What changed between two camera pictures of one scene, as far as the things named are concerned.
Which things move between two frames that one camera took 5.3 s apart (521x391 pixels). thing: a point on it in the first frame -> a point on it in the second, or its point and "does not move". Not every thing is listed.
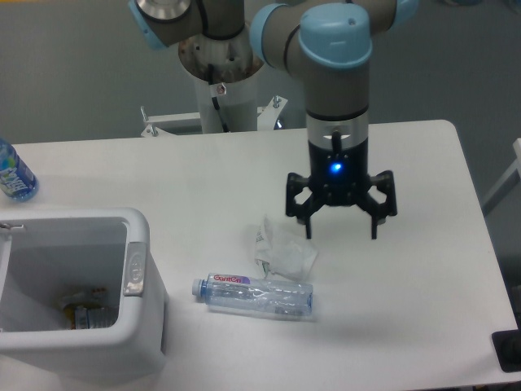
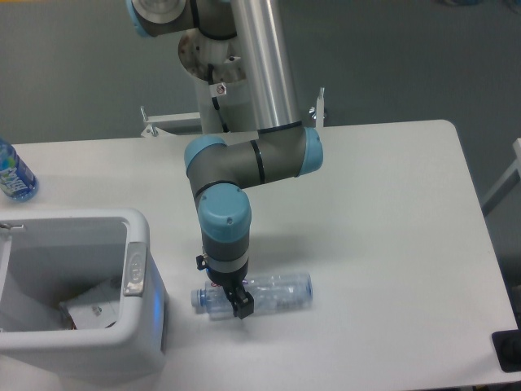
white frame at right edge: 511,181 does not move
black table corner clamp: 507,345 does not move
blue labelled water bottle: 17,180 does not move
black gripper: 339,173 -> 232,282
